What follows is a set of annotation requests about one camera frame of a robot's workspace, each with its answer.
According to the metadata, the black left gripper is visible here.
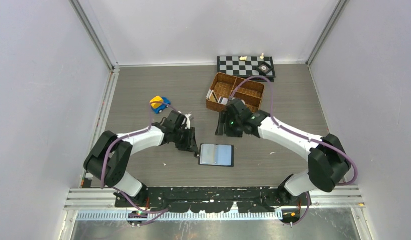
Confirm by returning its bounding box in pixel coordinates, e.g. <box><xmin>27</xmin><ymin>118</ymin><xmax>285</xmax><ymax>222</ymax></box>
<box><xmin>172</xmin><ymin>126</ymin><xmax>198</xmax><ymax>152</ymax></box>

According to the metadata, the black leather card holder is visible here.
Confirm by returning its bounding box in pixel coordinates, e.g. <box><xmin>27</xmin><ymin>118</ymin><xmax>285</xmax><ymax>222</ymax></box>
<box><xmin>194</xmin><ymin>143</ymin><xmax>235</xmax><ymax>168</ymax></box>

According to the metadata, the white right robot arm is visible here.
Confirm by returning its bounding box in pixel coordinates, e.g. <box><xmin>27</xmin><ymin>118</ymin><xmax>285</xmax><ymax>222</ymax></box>
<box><xmin>215</xmin><ymin>98</ymin><xmax>353</xmax><ymax>206</ymax></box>

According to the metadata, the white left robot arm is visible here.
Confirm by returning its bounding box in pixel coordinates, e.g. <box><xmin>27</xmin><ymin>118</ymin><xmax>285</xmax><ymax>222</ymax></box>
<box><xmin>83</xmin><ymin>110</ymin><xmax>200</xmax><ymax>207</ymax></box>

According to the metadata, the striped card in basket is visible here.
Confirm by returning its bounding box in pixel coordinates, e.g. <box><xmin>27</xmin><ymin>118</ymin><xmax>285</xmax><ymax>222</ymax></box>
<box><xmin>218</xmin><ymin>97</ymin><xmax>229</xmax><ymax>106</ymax></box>

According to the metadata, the silver credit card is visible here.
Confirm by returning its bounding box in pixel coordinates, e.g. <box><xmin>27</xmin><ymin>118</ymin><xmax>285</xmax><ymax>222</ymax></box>
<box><xmin>206</xmin><ymin>89</ymin><xmax>219</xmax><ymax>103</ymax></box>

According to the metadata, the woven wicker divided basket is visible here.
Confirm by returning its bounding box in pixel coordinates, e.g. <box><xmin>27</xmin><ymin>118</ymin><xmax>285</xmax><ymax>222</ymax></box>
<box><xmin>206</xmin><ymin>73</ymin><xmax>265</xmax><ymax>113</ymax></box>

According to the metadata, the blue toy car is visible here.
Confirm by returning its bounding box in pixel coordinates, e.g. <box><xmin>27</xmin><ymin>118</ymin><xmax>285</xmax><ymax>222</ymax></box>
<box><xmin>151</xmin><ymin>97</ymin><xmax>171</xmax><ymax>114</ymax></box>

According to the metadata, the yellow toy block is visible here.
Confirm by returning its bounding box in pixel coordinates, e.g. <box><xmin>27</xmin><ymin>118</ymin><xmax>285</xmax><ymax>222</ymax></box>
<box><xmin>150</xmin><ymin>95</ymin><xmax>164</xmax><ymax>110</ymax></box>

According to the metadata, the black white chessboard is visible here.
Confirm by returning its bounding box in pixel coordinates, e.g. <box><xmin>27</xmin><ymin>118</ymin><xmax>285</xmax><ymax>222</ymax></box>
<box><xmin>216</xmin><ymin>56</ymin><xmax>276</xmax><ymax>82</ymax></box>

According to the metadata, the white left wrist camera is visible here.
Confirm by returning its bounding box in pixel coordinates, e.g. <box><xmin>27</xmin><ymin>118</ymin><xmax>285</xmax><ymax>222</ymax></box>
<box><xmin>184</xmin><ymin>113</ymin><xmax>194</xmax><ymax>130</ymax></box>

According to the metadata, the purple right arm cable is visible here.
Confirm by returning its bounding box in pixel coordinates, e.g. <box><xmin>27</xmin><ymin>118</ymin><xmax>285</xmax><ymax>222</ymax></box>
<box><xmin>229</xmin><ymin>76</ymin><xmax>359</xmax><ymax>227</ymax></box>

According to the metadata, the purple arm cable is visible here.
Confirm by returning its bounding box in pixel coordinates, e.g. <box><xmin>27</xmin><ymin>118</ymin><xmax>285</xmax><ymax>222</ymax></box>
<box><xmin>100</xmin><ymin>101</ymin><xmax>183</xmax><ymax>227</ymax></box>
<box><xmin>229</xmin><ymin>76</ymin><xmax>359</xmax><ymax>227</ymax></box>

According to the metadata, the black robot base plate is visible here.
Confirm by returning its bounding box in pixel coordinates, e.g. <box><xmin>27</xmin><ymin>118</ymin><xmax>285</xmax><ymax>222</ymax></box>
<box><xmin>115</xmin><ymin>186</ymin><xmax>308</xmax><ymax>214</ymax></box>

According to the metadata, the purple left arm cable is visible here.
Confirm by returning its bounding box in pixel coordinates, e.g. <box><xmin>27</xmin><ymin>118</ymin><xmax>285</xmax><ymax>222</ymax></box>
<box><xmin>100</xmin><ymin>101</ymin><xmax>183</xmax><ymax>227</ymax></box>

